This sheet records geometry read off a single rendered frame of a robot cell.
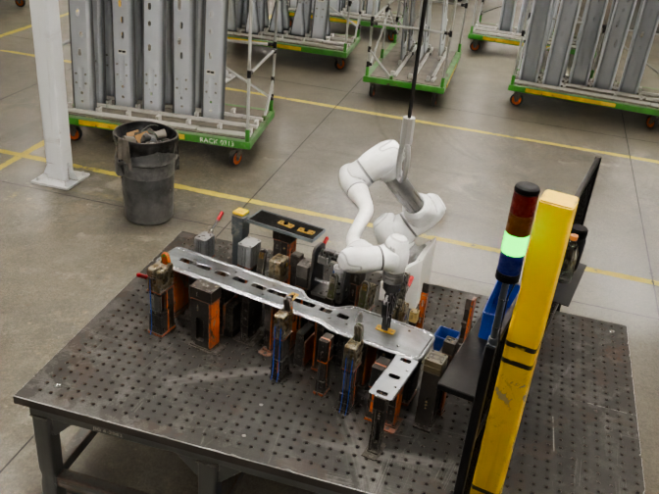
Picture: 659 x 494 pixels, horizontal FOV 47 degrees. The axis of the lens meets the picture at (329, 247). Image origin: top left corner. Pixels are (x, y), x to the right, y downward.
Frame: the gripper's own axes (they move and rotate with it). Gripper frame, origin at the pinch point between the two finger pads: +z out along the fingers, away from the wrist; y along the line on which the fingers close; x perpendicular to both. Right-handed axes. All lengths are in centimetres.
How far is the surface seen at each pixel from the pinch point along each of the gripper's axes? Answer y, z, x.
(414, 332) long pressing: -5.9, 4.9, 11.2
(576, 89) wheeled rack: -696, 73, -37
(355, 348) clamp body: 23.9, 0.8, -3.4
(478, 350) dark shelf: -4.8, 1.9, 39.7
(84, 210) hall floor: -156, 105, -321
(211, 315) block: 20, 14, -76
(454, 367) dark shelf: 11.5, 1.9, 34.9
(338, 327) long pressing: 9.1, 5.0, -17.9
